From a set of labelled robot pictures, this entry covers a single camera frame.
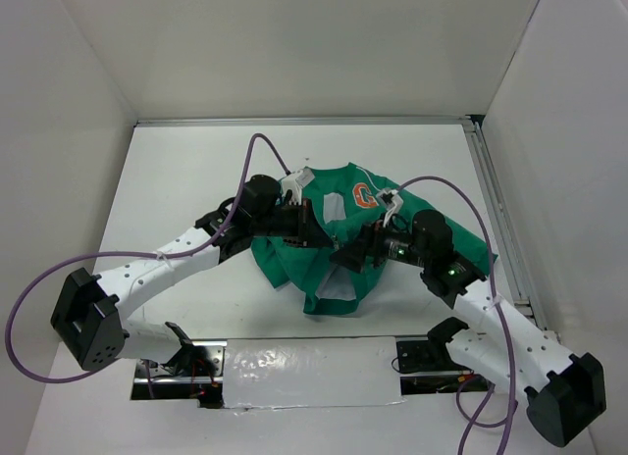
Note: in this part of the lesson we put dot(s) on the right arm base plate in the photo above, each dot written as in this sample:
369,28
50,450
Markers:
424,368

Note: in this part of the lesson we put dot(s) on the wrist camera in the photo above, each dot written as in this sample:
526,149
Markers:
391,201
293,185

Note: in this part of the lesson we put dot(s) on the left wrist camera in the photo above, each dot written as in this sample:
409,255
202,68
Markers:
293,185

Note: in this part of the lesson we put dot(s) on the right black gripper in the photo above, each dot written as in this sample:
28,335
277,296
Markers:
369,241

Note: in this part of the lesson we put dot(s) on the green jacket with white lettering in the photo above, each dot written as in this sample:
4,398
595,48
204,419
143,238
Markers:
343,199

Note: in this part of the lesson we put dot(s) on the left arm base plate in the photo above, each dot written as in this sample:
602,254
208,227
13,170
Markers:
198,377

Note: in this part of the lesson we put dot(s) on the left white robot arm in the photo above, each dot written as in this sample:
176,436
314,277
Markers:
93,312

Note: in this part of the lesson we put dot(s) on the aluminium frame rail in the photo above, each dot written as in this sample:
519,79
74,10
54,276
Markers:
177,170

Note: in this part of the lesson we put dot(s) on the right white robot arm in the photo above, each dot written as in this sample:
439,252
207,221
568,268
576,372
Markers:
561,392

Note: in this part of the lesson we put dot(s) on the silver tape patch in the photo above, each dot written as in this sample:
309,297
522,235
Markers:
310,373

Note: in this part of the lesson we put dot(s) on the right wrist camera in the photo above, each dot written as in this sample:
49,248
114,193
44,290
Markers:
391,201

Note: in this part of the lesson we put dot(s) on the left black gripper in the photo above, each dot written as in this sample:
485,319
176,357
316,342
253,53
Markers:
307,230

